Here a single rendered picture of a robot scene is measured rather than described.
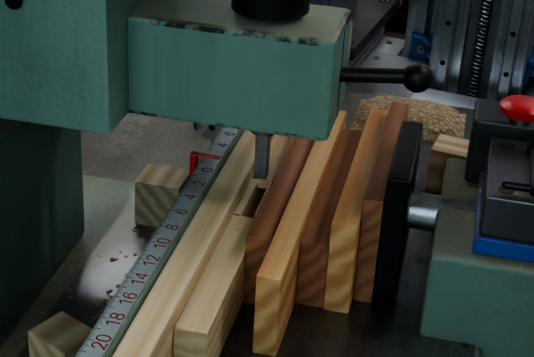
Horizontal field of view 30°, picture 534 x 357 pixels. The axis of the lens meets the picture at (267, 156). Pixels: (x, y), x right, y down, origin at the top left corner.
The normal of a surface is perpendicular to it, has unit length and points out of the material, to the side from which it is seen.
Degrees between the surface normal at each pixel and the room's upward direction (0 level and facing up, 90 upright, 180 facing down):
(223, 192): 0
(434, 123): 26
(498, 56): 90
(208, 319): 0
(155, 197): 90
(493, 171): 0
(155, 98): 90
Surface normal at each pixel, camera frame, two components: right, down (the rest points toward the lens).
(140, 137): 0.05, -0.89
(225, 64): -0.22, 0.44
